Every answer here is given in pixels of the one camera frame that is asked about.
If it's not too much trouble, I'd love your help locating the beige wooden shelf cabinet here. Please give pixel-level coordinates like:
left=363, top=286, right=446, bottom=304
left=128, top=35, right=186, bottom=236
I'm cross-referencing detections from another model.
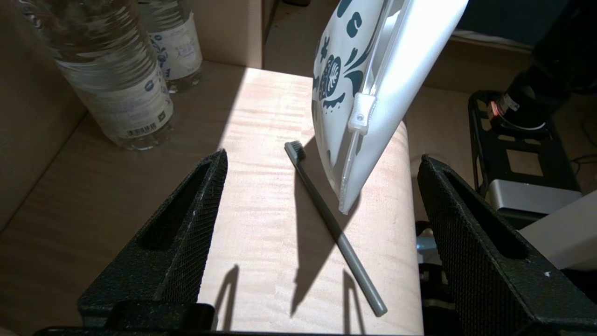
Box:
left=0, top=0, right=425, bottom=336

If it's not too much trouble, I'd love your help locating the black metal rack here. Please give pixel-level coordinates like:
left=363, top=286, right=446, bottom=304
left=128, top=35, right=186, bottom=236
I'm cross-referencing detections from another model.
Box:
left=469, top=89, right=583, bottom=196

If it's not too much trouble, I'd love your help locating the grey toothbrush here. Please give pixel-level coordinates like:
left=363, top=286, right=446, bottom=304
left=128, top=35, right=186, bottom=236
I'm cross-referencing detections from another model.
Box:
left=285, top=141, right=389, bottom=318

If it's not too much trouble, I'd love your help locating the white floral plastic bag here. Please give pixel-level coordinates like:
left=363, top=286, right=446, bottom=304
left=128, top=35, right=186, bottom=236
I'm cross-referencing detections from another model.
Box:
left=312, top=0, right=469, bottom=215

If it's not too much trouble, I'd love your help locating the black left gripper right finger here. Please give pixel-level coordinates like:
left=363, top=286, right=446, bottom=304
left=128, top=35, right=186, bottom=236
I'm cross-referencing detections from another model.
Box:
left=417, top=155, right=597, bottom=334

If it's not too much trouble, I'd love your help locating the black robot torso column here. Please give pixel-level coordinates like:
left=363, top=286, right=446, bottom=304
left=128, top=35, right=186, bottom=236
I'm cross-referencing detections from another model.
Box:
left=487, top=0, right=597, bottom=131

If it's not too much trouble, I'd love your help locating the clear plastic water bottle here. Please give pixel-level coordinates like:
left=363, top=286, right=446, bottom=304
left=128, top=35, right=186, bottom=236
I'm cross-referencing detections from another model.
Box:
left=138, top=0, right=203, bottom=94
left=16, top=0, right=175, bottom=151

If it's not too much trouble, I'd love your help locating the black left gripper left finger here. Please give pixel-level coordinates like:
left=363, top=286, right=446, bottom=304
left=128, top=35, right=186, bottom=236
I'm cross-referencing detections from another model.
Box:
left=78, top=149, right=228, bottom=327

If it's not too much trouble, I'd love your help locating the white robot panel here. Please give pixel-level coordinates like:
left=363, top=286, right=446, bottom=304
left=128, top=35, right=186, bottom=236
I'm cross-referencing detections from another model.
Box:
left=518, top=191, right=597, bottom=271

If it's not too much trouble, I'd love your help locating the silver metal box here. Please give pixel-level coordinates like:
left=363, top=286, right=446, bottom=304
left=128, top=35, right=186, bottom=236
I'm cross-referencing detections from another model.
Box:
left=485, top=180, right=583, bottom=220

